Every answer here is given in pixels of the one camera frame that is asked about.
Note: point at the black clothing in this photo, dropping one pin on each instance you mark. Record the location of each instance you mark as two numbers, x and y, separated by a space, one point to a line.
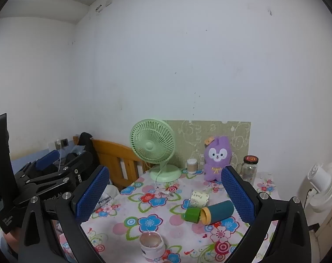
85 140

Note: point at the wall socket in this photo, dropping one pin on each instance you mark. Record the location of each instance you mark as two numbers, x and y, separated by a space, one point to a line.
61 143

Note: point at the glass jar with dark lid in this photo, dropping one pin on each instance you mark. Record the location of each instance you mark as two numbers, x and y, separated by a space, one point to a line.
249 171

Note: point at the white plastic bag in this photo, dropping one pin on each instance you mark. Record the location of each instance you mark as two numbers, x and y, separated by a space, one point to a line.
110 194

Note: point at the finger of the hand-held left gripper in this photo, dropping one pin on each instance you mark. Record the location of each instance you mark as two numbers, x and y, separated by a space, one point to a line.
47 160
79 165

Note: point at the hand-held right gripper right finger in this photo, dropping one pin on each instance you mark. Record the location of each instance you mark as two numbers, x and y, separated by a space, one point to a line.
237 196

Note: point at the wooden headboard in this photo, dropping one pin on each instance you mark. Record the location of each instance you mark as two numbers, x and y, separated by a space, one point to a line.
114 153

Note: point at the white standing fan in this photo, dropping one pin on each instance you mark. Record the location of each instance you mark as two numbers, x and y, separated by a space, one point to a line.
319 178

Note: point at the green patterned wall sticker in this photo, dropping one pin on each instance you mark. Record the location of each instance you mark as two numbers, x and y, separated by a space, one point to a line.
188 134

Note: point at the green desk fan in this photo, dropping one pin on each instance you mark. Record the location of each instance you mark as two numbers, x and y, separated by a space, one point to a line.
151 145

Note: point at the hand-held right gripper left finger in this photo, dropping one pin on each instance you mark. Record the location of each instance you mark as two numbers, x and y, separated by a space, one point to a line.
91 196

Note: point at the cotton swab container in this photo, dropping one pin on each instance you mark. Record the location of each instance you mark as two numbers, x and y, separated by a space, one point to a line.
191 166

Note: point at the teal bottle with green cap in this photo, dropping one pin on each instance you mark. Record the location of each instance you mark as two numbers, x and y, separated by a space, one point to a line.
219 211

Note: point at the floral tablecloth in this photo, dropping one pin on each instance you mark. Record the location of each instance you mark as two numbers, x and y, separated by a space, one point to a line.
155 216

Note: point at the white paper cup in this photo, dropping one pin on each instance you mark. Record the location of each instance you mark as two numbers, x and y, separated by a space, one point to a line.
200 197

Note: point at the glass cup with white sleeve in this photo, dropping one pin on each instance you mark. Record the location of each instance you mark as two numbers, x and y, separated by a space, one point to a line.
153 250

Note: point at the purple plush toy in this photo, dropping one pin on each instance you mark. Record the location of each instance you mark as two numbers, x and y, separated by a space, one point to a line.
218 156

